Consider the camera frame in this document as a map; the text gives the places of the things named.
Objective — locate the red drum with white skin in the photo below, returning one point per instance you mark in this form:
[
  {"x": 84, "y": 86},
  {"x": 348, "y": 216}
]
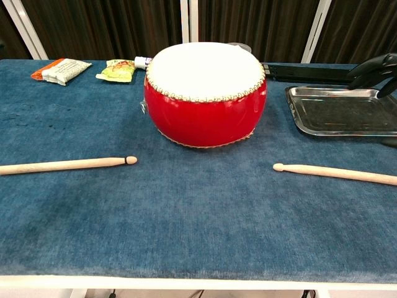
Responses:
[{"x": 204, "y": 118}]

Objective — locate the green yellow snack bag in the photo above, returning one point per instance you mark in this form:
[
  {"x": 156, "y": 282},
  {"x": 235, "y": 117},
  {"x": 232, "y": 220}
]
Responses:
[{"x": 116, "y": 71}]

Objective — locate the stainless steel tray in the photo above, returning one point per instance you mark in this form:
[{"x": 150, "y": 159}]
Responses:
[{"x": 338, "y": 111}]

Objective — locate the white purple toothpaste tube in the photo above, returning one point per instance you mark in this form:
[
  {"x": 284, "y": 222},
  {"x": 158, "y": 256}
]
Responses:
[{"x": 141, "y": 62}]

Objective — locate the plain wooden drumstick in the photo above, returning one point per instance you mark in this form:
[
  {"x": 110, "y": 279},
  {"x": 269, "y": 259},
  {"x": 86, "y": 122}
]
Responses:
[{"x": 325, "y": 172}]

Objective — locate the black flat bar grey pads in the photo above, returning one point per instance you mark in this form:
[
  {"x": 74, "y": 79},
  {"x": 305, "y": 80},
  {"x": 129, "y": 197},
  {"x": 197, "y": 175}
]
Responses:
[{"x": 304, "y": 73}]

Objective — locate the dark brown curtain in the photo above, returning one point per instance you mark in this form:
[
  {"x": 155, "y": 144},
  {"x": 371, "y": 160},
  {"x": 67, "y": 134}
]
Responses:
[
  {"x": 359, "y": 25},
  {"x": 9, "y": 37},
  {"x": 108, "y": 28},
  {"x": 254, "y": 21}
]

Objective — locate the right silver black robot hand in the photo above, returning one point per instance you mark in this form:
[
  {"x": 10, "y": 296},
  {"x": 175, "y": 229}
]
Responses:
[{"x": 378, "y": 69}]

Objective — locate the white table frame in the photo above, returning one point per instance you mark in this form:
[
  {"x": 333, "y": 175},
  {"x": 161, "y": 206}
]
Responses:
[{"x": 192, "y": 284}]

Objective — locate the white frame post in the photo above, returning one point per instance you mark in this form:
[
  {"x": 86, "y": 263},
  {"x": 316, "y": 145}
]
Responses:
[
  {"x": 316, "y": 28},
  {"x": 26, "y": 31},
  {"x": 189, "y": 21}
]

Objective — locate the blue table cloth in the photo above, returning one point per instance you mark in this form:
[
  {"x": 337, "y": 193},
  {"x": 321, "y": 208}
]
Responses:
[{"x": 192, "y": 217}]

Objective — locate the orange and white snack packet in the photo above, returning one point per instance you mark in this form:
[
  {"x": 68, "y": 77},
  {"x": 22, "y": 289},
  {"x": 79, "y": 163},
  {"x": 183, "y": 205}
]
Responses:
[{"x": 60, "y": 71}]

